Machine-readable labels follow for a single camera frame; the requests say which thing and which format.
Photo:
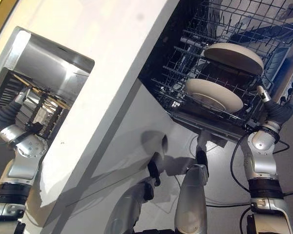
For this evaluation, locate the stainless steel sink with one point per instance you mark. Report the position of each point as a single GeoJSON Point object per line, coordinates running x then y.
{"type": "Point", "coordinates": [51, 63]}

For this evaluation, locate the black dish rack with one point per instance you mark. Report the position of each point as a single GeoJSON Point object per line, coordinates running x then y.
{"type": "Point", "coordinates": [39, 107]}

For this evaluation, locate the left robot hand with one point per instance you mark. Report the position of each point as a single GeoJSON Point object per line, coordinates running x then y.
{"type": "Point", "coordinates": [5, 114]}

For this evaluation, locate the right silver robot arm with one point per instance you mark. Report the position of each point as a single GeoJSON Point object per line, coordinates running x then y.
{"type": "Point", "coordinates": [261, 158]}

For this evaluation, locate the beige round plate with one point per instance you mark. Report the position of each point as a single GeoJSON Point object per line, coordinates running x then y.
{"type": "Point", "coordinates": [236, 58]}
{"type": "Point", "coordinates": [215, 96]}

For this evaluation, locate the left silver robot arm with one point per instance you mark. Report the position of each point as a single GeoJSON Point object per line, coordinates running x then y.
{"type": "Point", "coordinates": [22, 161]}

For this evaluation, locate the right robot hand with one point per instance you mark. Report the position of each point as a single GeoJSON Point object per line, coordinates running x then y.
{"type": "Point", "coordinates": [279, 112]}

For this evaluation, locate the dishwasher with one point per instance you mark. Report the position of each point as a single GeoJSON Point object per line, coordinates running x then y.
{"type": "Point", "coordinates": [205, 126]}

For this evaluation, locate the right silver robot leg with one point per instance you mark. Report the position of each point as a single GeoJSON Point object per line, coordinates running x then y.
{"type": "Point", "coordinates": [191, 195]}

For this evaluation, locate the white kitchen cabinet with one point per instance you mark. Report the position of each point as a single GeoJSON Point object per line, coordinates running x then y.
{"type": "Point", "coordinates": [107, 158]}

